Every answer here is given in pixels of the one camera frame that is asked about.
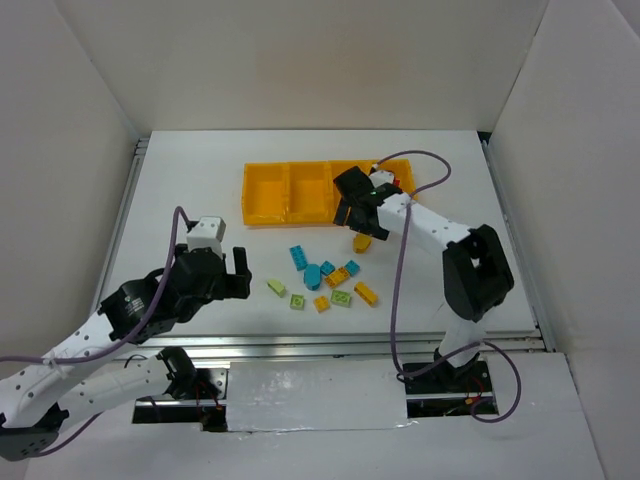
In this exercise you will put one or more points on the white foil covered panel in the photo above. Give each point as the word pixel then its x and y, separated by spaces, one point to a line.
pixel 327 395

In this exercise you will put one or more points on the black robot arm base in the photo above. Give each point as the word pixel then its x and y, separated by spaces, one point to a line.
pixel 205 387

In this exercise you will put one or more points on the light green square lego brick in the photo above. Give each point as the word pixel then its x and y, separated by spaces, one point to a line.
pixel 297 302

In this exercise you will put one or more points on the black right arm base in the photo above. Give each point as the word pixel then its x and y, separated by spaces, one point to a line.
pixel 446 391

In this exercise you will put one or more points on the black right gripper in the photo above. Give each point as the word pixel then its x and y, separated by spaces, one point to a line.
pixel 360 220

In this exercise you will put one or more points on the teal oval lego brick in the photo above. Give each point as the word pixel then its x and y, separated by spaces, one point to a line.
pixel 312 277

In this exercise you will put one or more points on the yellow four-compartment bin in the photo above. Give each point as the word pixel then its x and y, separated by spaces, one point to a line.
pixel 293 193

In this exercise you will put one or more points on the light green rectangular lego brick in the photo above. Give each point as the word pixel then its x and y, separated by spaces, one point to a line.
pixel 340 298

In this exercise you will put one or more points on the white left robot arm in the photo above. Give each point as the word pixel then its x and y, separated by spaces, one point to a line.
pixel 42 401

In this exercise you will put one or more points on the light green sloped lego brick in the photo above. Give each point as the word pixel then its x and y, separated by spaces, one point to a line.
pixel 277 287

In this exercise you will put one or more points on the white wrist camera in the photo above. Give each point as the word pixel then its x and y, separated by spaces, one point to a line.
pixel 207 233
pixel 382 175

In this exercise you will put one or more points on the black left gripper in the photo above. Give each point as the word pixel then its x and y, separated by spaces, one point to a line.
pixel 232 278

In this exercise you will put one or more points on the yellow flat lego brick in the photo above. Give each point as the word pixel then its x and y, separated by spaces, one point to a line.
pixel 337 277

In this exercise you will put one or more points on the small yellow square lego brick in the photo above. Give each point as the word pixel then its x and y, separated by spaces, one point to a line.
pixel 321 304

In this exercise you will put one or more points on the yellow oval lego brick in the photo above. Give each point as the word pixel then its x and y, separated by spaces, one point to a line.
pixel 361 243

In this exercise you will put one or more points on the teal square lego brick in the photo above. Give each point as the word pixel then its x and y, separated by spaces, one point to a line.
pixel 352 268
pixel 327 268

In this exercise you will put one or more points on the long teal lego brick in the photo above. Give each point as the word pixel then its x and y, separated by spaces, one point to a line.
pixel 298 257

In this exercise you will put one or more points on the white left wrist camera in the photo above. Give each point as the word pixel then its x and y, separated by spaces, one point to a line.
pixel 207 233

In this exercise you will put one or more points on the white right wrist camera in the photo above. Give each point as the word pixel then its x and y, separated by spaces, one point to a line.
pixel 382 175

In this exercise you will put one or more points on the aluminium table edge rail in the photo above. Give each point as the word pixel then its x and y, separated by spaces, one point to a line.
pixel 237 348

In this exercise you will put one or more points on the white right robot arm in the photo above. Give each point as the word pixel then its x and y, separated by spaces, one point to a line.
pixel 475 271

